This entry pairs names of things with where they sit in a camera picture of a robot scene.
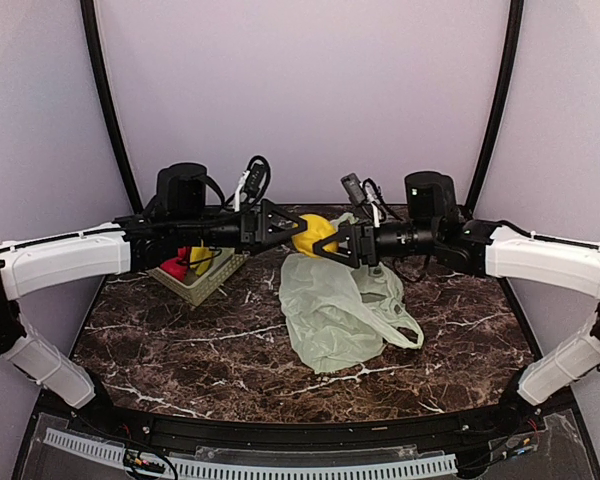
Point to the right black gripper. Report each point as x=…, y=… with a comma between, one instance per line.
x=365, y=245

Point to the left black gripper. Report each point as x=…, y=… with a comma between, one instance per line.
x=252, y=228

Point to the yellow toy fruit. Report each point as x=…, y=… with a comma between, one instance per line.
x=318, y=228

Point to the light green plastic bag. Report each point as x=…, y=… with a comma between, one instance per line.
x=338, y=317

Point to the yellow toy banana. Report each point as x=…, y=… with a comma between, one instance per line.
x=202, y=259

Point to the red toy apple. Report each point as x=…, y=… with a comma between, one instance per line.
x=179, y=266

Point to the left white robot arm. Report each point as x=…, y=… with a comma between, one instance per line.
x=39, y=277

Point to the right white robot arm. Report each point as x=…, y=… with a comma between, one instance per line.
x=557, y=279

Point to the light green perforated basket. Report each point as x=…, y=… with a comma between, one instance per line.
x=195, y=290

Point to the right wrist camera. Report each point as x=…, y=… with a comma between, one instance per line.
x=429, y=195

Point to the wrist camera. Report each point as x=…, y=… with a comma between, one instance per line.
x=429, y=195
x=185, y=191

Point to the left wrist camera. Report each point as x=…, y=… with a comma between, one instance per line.
x=185, y=191

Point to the white slotted cable duct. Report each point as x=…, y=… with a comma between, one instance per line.
x=225, y=463

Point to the black front table rail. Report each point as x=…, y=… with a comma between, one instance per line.
x=469, y=434

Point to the right black frame post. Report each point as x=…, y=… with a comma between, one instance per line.
x=502, y=86

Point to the black frame post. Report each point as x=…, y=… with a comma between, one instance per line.
x=106, y=101
x=502, y=86

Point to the left black frame post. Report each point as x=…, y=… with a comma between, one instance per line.
x=106, y=101

